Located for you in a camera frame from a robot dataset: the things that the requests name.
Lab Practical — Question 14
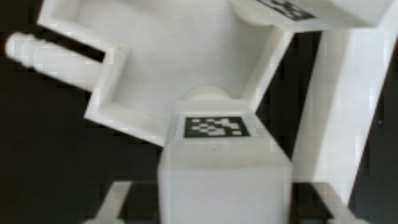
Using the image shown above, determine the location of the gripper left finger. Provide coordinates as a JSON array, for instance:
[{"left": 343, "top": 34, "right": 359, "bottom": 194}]
[{"left": 81, "top": 181, "right": 131, "bottom": 224}]

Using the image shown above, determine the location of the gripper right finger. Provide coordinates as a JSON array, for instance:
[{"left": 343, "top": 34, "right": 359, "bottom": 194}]
[{"left": 312, "top": 183, "right": 371, "bottom": 224}]

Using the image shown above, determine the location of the white chair leg block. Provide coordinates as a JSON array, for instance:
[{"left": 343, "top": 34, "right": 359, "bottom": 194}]
[
  {"left": 229, "top": 0, "right": 396, "bottom": 32},
  {"left": 158, "top": 86, "right": 291, "bottom": 224}
]

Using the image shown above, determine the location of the white chair seat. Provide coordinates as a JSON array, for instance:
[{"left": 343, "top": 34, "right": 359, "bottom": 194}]
[{"left": 5, "top": 0, "right": 293, "bottom": 145}]

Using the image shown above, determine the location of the white L-shaped fence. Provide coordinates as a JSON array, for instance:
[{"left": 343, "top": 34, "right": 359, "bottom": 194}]
[{"left": 291, "top": 0, "right": 398, "bottom": 200}]

